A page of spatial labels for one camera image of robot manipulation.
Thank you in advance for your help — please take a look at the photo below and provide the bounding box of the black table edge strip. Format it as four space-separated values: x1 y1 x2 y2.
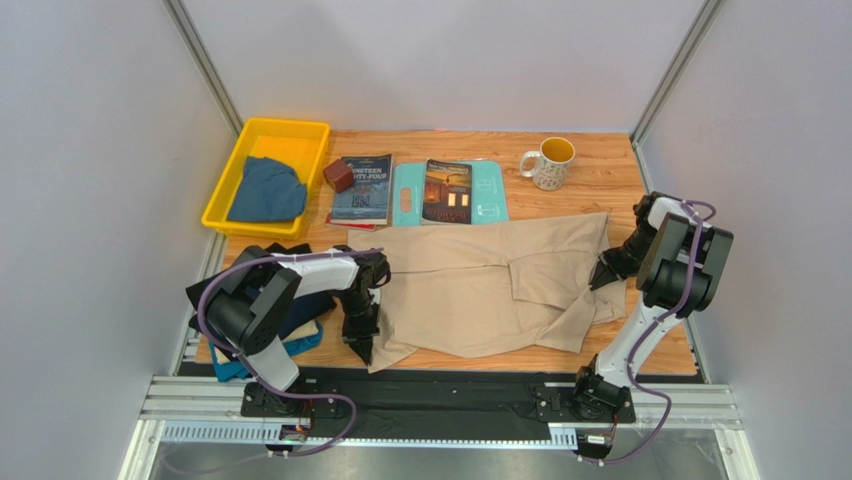
176 362 706 442

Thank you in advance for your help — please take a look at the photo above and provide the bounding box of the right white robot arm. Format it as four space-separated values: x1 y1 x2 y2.
569 191 734 420

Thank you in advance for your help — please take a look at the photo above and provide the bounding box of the dark orange cover book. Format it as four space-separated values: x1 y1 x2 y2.
421 159 473 225

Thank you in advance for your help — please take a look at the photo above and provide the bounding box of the teal cutting board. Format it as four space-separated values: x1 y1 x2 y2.
391 159 509 227

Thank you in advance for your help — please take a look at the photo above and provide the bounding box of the aluminium rail frame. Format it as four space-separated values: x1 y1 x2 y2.
119 368 759 479

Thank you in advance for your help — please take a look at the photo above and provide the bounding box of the blue shirt in bin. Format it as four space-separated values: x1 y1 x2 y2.
227 157 308 223

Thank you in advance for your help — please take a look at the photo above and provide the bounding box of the nineteen eighty-four book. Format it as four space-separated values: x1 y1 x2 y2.
327 154 393 228

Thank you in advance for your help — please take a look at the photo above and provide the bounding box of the brown wooden cube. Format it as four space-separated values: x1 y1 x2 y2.
323 159 355 193

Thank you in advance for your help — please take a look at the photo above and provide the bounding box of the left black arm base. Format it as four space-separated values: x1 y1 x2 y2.
240 382 341 419

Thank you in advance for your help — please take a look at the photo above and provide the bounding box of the beige t shirt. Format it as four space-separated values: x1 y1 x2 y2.
348 213 627 373

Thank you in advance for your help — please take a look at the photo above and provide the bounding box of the purple cable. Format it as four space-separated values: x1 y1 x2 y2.
575 199 717 466
156 247 386 459

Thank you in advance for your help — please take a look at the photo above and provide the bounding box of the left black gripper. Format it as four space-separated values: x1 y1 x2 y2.
338 289 381 364

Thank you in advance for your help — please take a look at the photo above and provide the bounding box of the teal folded shirt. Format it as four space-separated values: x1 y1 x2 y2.
207 320 325 383

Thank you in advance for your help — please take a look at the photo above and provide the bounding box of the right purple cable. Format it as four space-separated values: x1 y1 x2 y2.
575 199 717 466

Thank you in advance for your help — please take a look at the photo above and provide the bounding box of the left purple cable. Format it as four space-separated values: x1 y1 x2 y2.
156 247 386 459

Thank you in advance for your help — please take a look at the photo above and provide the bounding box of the navy folded shirt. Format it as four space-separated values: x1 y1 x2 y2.
185 278 336 340

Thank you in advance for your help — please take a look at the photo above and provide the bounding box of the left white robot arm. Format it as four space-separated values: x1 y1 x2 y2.
196 246 391 398

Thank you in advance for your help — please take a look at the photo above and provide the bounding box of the white mug yellow inside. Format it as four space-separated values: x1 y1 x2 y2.
519 137 576 191

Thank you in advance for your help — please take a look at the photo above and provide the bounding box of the yellow plastic bin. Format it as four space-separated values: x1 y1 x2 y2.
201 117 331 240

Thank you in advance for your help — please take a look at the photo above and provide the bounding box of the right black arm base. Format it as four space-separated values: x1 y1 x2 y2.
533 381 637 424

